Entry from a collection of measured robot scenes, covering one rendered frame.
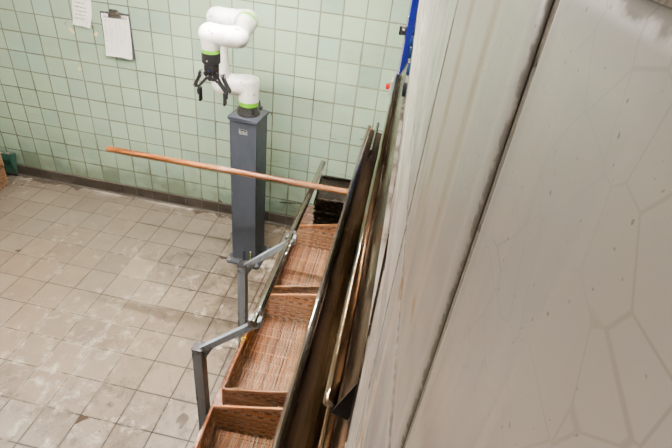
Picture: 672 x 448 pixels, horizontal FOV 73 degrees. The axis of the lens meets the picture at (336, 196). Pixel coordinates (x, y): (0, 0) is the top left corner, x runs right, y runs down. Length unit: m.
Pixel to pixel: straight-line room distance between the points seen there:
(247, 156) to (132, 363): 1.43
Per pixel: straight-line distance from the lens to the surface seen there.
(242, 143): 3.05
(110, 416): 2.94
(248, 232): 3.42
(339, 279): 1.45
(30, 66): 4.46
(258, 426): 2.02
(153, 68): 3.82
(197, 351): 1.87
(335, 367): 0.84
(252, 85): 2.92
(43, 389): 3.16
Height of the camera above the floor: 2.40
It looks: 33 degrees down
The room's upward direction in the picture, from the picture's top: 7 degrees clockwise
